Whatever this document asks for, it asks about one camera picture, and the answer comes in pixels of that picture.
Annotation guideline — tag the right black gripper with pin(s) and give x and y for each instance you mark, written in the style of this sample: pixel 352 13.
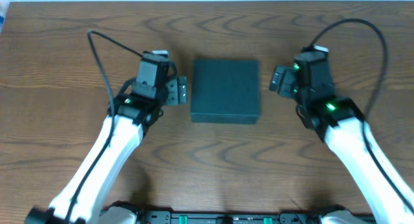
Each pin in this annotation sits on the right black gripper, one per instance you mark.
pixel 281 81

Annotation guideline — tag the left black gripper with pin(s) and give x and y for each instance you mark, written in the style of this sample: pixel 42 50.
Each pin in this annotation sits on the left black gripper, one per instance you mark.
pixel 178 90

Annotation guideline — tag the dark green box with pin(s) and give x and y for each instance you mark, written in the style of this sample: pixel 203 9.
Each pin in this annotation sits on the dark green box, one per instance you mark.
pixel 225 91

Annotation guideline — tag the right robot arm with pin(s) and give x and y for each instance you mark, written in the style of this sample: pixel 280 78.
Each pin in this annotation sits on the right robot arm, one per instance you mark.
pixel 342 127

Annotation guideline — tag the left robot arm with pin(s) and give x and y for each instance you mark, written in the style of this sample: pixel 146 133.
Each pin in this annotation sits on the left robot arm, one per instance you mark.
pixel 131 113

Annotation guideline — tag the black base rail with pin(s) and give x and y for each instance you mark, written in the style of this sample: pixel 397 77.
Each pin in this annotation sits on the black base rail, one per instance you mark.
pixel 226 218

